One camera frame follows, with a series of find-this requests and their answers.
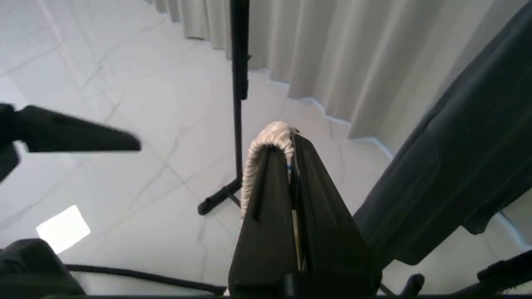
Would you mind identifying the cream printed garment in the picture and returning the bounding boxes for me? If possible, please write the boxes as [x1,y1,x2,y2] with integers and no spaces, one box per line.
[224,120,308,297]

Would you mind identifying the dark grey t-shirt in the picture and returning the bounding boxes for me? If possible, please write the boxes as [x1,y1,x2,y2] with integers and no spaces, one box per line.
[352,0,532,267]

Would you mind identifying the black clothes rack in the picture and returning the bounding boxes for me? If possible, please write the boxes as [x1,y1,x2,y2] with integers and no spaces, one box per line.
[197,0,532,297]

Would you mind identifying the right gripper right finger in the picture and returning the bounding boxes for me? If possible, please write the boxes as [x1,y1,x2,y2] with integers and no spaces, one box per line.
[293,133,382,297]

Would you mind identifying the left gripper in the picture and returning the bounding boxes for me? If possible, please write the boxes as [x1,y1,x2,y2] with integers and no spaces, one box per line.
[0,103,142,184]

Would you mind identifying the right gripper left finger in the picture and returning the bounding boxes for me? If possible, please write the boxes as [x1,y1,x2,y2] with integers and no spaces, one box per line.
[227,145,298,297]

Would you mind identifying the white curtain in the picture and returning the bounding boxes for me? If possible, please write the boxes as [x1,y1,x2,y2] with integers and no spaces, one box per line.
[145,0,532,246]

